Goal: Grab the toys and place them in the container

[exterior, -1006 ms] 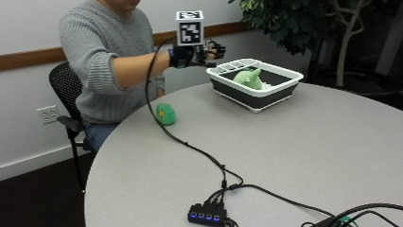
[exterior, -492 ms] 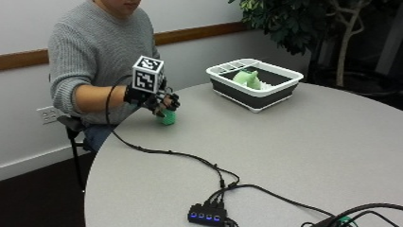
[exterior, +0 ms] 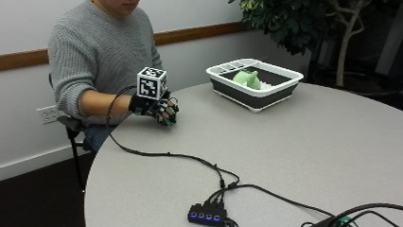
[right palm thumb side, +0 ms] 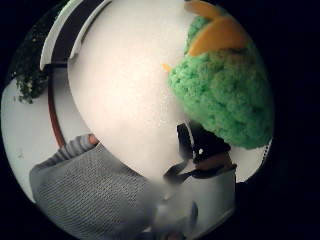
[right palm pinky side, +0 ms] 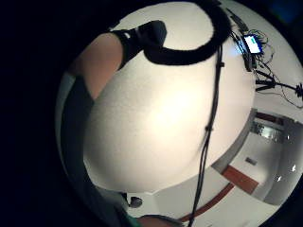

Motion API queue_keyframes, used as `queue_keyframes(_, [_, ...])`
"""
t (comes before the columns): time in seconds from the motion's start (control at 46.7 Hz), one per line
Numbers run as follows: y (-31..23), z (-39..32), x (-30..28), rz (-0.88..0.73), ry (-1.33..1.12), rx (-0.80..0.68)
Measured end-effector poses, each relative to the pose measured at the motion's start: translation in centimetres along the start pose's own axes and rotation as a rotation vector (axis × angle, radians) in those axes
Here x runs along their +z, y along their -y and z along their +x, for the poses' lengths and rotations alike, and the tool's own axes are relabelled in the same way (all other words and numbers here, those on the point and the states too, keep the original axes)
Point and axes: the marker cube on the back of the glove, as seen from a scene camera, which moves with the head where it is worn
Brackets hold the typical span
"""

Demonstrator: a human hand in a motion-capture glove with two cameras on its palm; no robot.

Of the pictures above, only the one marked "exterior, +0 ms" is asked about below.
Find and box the black hub with blue lights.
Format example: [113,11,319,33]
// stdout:
[186,202,229,227]

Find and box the green connector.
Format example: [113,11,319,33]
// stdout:
[335,217,358,227]

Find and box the black chair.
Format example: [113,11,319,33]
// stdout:
[48,73,96,193]

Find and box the thin black cable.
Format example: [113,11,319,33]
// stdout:
[299,210,400,227]

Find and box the white and grey dish tub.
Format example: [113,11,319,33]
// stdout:
[205,58,304,114]

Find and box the wooden wall rail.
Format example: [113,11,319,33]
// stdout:
[0,21,249,72]

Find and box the light green cup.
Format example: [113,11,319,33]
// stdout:
[231,69,262,91]

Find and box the black glove cable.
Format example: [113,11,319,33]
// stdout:
[105,85,242,190]

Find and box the thick black cable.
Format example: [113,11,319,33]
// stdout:
[202,183,403,227]

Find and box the green leafy indoor tree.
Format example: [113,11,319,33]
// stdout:
[227,0,403,88]

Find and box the white marker cube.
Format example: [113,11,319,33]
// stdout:
[135,66,169,101]

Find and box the white dish rack insert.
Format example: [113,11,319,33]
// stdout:
[254,79,282,92]

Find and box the the person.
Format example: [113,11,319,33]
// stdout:
[46,0,163,153]

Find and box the white wall outlet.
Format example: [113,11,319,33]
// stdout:
[36,105,60,126]

